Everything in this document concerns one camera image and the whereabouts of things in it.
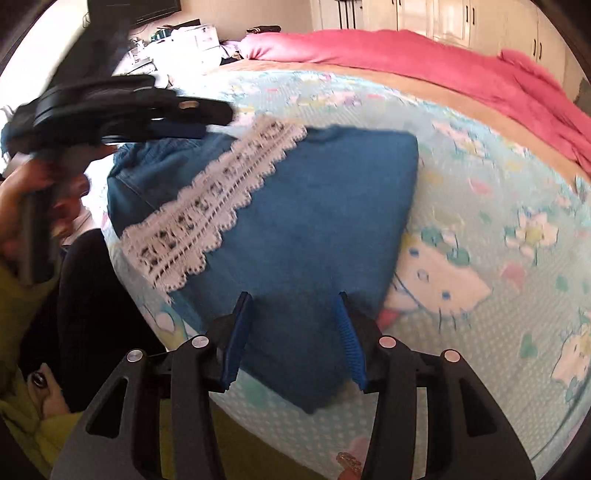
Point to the black wall television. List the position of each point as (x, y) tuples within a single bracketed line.
[(157, 9)]

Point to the person's left hand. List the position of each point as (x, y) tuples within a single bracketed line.
[(21, 194)]

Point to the dark folded cloth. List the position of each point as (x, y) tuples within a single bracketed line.
[(263, 29)]

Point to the white printer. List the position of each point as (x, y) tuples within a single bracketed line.
[(196, 38)]

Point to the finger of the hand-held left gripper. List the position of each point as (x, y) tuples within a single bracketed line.
[(203, 110), (180, 131)]

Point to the blue denim pants lace trim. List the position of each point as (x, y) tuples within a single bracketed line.
[(314, 207)]

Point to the grey padded headboard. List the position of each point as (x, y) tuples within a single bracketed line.
[(584, 94)]

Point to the person's left forearm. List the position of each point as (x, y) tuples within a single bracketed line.
[(18, 314)]

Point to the white desk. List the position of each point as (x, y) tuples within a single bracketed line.
[(147, 57)]

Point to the pink duvet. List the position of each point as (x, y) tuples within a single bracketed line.
[(392, 48)]

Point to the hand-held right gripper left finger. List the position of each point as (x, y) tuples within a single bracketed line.
[(235, 341)]

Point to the person's bare foot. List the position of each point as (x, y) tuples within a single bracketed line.
[(51, 401)]

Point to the person's black trousers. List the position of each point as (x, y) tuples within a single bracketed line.
[(92, 314)]

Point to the white wardrobe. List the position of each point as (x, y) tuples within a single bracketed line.
[(448, 18)]

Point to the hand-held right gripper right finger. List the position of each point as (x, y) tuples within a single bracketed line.
[(351, 341)]

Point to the person's right hand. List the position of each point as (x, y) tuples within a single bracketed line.
[(348, 470)]

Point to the cartoon cat printed bed sheet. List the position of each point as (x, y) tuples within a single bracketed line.
[(485, 369)]

